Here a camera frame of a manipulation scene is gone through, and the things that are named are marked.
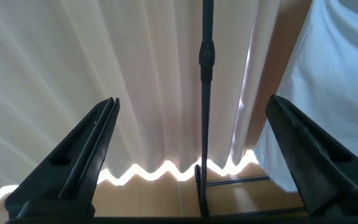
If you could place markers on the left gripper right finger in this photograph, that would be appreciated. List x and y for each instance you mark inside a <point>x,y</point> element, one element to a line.
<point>319,174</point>

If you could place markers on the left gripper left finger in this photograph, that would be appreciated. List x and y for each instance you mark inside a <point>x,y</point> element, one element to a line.
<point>57,189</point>

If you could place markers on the pale grey shorts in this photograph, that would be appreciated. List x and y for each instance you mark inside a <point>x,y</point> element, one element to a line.
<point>331,68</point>

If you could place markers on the black clothes rack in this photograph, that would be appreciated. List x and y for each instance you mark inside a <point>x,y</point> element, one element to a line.
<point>207,59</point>

